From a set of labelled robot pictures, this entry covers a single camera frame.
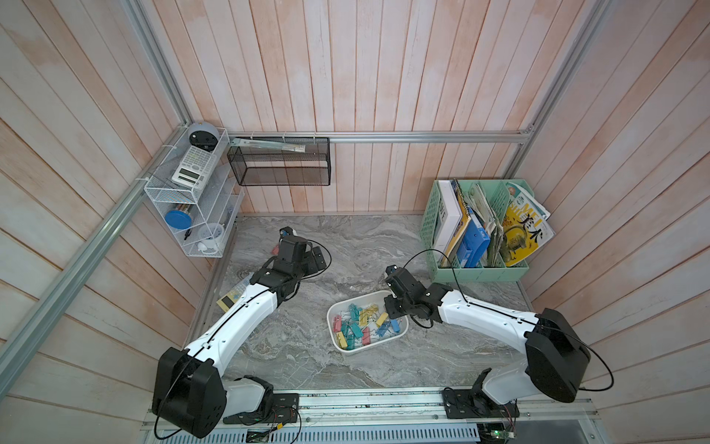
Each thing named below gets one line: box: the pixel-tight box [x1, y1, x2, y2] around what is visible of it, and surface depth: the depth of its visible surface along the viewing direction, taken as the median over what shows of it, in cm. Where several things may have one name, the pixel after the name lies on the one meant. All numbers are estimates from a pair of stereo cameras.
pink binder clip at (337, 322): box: [332, 314, 343, 333], surface depth 89 cm
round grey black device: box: [187, 121, 221, 152], surface depth 83 cm
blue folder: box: [456, 205, 491, 269], surface depth 90 cm
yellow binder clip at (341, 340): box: [336, 331, 348, 350], surface depth 85 cm
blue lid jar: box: [164, 209, 194, 230], surface depth 78 cm
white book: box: [433, 179, 464, 262], surface depth 92 cm
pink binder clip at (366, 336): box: [362, 326, 371, 346], surface depth 87 cm
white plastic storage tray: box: [326, 290, 410, 353], surface depth 88 cm
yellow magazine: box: [499, 181, 557, 267], surface depth 94 cm
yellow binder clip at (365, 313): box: [359, 303, 380, 327], surface depth 88 cm
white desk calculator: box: [171, 145, 218, 190], surface depth 79 cm
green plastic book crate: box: [419, 179, 556, 283], surface depth 94 cm
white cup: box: [196, 222, 225, 255], surface depth 93 cm
